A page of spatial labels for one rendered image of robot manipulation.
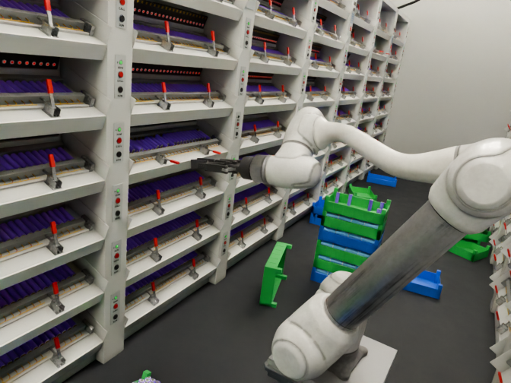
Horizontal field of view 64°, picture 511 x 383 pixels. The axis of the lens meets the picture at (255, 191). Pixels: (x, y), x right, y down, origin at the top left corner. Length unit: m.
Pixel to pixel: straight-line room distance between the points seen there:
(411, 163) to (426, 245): 0.25
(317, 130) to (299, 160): 0.12
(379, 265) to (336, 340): 0.22
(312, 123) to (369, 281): 0.53
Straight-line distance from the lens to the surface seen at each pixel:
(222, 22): 1.88
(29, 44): 1.14
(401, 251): 0.93
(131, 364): 1.66
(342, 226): 2.13
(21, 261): 1.28
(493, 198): 0.81
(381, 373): 1.42
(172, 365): 1.65
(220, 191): 1.90
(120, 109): 1.32
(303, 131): 1.27
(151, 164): 1.50
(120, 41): 1.30
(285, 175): 1.21
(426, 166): 1.06
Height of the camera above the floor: 1.08
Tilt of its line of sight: 17 degrees down
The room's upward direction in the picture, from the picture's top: 7 degrees clockwise
